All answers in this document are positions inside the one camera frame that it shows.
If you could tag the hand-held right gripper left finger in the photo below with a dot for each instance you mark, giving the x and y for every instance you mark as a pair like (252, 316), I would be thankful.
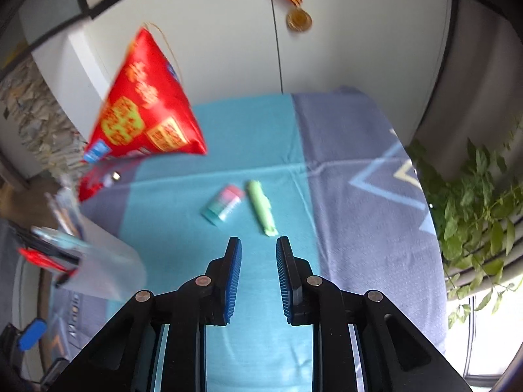
(232, 281)

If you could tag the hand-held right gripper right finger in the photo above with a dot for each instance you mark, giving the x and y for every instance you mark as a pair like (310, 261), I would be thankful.
(284, 281)

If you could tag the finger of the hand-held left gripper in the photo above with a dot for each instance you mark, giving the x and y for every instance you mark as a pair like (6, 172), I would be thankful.
(55, 373)
(32, 333)

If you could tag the red gel pen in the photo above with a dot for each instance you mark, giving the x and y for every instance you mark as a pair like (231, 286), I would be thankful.
(45, 260)

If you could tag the pink and teal eraser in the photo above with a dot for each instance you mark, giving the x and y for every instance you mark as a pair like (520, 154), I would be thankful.
(224, 204)

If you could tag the green whale-shaped highlighter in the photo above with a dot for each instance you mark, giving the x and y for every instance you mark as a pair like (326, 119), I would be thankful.
(261, 206)

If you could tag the clear pen with light-blue clip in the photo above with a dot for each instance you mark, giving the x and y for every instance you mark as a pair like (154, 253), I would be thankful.
(57, 239)

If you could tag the frosted plastic cup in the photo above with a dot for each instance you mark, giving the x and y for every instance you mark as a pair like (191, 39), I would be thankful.
(110, 265)

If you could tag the teal and grey blanket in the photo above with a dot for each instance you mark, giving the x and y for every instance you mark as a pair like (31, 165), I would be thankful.
(359, 212)

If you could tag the red pyramid satin pouch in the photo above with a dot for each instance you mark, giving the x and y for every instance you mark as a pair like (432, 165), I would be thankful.
(143, 110)

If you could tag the green leafy plant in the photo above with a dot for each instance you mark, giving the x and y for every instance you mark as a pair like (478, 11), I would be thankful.
(474, 212)

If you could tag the gold medal with striped ribbon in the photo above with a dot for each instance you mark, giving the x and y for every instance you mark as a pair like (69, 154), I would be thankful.
(299, 19)

